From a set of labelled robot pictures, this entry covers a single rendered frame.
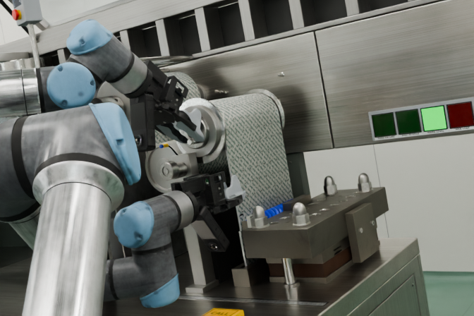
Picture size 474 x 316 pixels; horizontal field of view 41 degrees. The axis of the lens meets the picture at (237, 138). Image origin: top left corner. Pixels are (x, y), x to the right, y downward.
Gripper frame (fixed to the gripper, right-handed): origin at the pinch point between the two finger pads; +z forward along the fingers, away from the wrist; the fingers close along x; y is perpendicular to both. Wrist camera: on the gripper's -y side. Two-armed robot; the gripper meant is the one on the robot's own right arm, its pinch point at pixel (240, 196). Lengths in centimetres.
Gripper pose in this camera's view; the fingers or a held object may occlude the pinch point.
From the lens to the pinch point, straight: 142.3
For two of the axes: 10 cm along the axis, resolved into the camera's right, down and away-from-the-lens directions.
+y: -1.7, -9.8, -0.6
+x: -8.0, 1.1, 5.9
